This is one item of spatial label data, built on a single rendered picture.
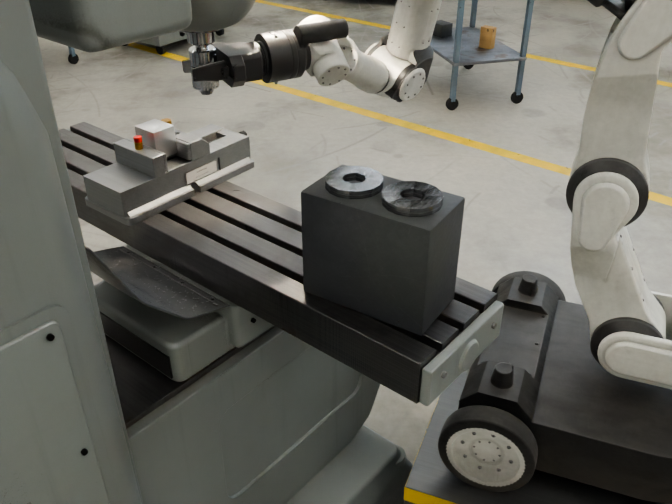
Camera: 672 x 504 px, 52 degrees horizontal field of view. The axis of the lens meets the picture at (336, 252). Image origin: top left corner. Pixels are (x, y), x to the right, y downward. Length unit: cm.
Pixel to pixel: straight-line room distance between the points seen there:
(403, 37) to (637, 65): 49
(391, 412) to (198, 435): 101
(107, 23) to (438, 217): 52
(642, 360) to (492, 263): 157
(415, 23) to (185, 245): 64
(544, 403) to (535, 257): 162
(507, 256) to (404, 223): 212
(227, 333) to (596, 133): 76
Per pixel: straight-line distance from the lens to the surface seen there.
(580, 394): 159
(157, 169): 141
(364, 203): 102
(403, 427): 223
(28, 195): 91
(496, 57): 468
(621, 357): 153
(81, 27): 100
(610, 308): 152
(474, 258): 304
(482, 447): 152
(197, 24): 119
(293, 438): 168
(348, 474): 184
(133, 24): 103
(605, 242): 138
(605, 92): 131
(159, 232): 137
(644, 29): 125
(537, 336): 168
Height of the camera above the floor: 161
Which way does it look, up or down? 32 degrees down
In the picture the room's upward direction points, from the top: straight up
